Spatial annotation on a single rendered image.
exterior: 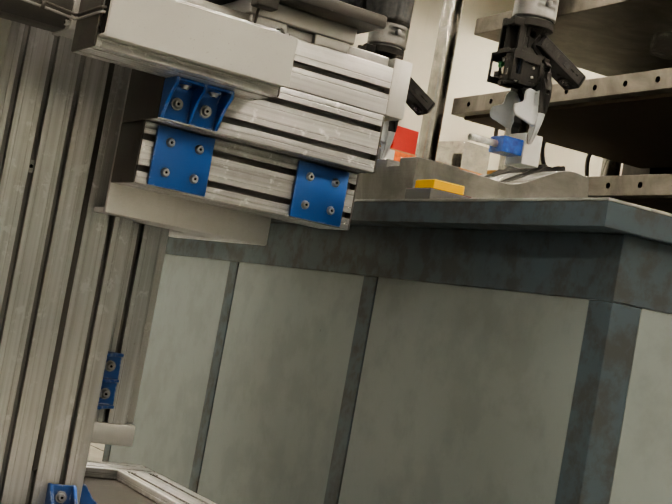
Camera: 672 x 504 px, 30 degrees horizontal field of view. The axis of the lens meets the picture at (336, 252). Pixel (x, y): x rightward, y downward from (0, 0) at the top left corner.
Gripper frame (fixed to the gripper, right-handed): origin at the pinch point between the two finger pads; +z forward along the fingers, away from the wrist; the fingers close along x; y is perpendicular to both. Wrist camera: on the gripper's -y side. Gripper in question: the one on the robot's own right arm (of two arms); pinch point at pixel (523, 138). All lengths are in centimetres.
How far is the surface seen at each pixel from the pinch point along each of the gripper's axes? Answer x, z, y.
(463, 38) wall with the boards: -809, -243, -465
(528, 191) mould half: -10.1, 7.1, -10.0
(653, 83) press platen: -49, -31, -67
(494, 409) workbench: 28, 45, 16
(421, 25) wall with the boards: -803, -241, -416
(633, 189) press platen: -50, -6, -67
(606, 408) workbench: 50, 42, 14
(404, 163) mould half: -14.3, 7.1, 14.3
